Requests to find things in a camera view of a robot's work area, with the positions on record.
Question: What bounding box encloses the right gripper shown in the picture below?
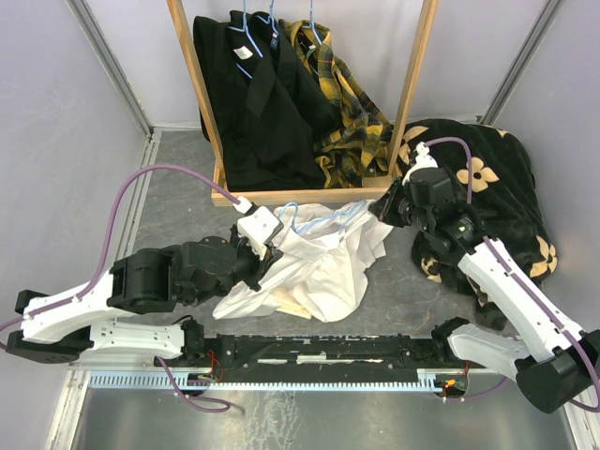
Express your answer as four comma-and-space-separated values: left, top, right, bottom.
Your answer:
370, 175, 433, 232

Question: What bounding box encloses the blue wire hanger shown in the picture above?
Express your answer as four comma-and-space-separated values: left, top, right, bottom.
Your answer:
275, 200, 370, 234

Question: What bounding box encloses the white shirt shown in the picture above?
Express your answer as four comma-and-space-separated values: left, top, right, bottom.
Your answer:
212, 203, 392, 323

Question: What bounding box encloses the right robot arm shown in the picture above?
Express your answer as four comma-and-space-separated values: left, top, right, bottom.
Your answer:
368, 167, 599, 413

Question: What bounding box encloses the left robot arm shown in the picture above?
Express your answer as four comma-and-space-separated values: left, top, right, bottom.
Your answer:
6, 233, 282, 368

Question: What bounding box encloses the yellow plaid shirt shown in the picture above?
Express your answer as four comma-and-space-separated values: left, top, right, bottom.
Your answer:
278, 19, 393, 188

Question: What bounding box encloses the black hanging shirt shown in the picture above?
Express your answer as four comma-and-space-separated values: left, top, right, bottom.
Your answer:
192, 16, 341, 192

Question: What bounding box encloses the blue hanger in plaid shirt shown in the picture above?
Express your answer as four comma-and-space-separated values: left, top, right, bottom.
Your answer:
301, 0, 327, 45

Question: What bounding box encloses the blue hanger in black shirt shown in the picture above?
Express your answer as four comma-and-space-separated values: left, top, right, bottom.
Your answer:
226, 1, 280, 80

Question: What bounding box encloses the cream folded cloth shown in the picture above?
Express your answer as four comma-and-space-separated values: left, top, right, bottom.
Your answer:
271, 288, 312, 320

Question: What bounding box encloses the wooden clothes rack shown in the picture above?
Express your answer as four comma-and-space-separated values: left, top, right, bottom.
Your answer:
168, 1, 438, 204

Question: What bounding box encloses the black floral blanket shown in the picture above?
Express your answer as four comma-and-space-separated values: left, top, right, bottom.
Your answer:
396, 117, 560, 329

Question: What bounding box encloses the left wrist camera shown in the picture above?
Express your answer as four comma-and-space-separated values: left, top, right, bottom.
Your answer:
236, 202, 283, 259

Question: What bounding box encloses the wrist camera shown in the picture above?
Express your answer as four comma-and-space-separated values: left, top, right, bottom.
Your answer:
402, 142, 438, 186
236, 202, 283, 259

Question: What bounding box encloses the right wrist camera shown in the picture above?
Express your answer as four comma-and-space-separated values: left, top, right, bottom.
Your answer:
402, 142, 438, 186

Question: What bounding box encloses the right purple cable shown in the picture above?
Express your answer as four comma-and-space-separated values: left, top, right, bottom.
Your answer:
424, 135, 475, 203

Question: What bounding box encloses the purple cable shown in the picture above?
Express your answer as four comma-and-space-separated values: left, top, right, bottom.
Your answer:
0, 163, 252, 353
424, 135, 475, 203

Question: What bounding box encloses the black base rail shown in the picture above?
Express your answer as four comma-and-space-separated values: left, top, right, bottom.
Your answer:
153, 319, 481, 383

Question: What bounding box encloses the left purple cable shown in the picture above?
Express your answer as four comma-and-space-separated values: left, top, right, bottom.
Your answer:
0, 163, 252, 353

